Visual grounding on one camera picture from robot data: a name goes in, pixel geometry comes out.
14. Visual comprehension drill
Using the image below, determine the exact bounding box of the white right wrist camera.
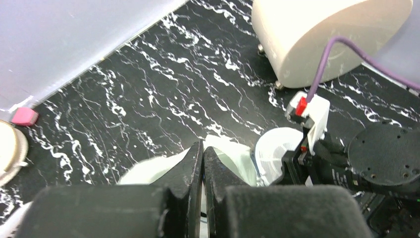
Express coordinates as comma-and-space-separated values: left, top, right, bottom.
285, 91, 330, 155

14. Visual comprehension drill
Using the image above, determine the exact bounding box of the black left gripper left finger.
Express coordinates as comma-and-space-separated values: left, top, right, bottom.
15, 141, 204, 238

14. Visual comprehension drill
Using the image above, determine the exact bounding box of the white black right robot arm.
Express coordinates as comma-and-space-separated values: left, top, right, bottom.
274, 122, 420, 238

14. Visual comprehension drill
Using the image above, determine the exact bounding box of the beige round mesh laundry bag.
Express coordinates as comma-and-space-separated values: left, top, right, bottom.
0, 120, 29, 187

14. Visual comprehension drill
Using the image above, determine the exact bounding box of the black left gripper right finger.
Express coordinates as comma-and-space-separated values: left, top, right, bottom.
203, 147, 372, 238

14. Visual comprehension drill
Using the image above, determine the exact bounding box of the pink small block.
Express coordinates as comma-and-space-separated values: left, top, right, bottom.
10, 107, 39, 126

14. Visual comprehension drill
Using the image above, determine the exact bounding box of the cream cylindrical drum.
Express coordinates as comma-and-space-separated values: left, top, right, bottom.
252, 0, 413, 88

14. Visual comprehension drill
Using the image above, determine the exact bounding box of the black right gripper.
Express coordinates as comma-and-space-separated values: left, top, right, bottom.
280, 138, 361, 191

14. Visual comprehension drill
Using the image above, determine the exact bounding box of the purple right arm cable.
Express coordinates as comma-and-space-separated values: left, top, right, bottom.
305, 36, 420, 103

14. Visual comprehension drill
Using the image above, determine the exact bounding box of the white bra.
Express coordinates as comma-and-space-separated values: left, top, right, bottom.
0, 134, 258, 238

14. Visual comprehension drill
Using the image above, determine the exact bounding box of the white cylindrical mesh laundry bag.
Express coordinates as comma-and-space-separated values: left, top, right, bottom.
253, 127, 303, 186

